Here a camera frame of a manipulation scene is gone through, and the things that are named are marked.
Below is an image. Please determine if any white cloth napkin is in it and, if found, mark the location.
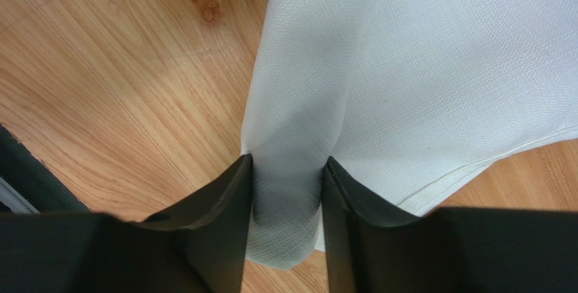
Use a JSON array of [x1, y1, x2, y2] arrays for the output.
[[241, 0, 577, 269]]

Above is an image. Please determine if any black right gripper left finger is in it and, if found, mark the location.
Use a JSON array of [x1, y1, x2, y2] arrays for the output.
[[1, 155, 252, 292]]

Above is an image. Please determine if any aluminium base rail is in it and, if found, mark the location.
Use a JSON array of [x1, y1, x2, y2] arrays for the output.
[[1, 178, 39, 214]]

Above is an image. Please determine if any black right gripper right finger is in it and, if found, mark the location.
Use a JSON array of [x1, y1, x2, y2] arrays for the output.
[[322, 158, 577, 292]]

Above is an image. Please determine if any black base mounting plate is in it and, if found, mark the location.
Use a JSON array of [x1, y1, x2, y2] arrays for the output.
[[1, 127, 90, 213]]

